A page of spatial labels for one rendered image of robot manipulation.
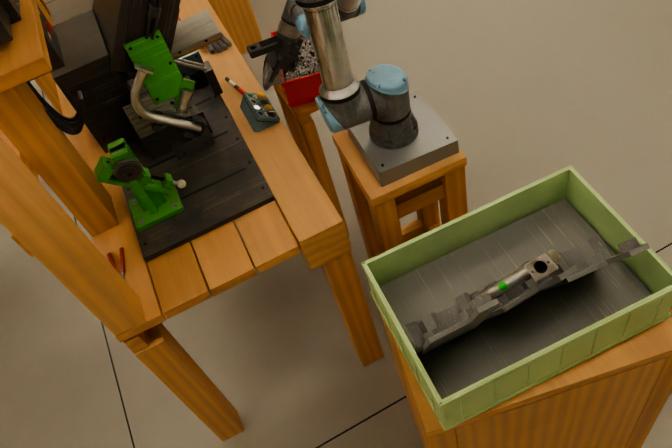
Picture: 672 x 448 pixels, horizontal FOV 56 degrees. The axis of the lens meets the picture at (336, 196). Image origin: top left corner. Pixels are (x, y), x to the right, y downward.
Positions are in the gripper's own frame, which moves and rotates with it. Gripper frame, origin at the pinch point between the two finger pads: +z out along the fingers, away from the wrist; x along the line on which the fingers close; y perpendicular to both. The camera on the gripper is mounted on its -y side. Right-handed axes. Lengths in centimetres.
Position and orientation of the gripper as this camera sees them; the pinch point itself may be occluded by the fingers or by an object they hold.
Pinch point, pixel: (264, 86)
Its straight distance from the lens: 217.2
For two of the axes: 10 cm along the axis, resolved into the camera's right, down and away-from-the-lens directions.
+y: 8.4, 0.0, 5.4
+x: -4.1, -6.5, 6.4
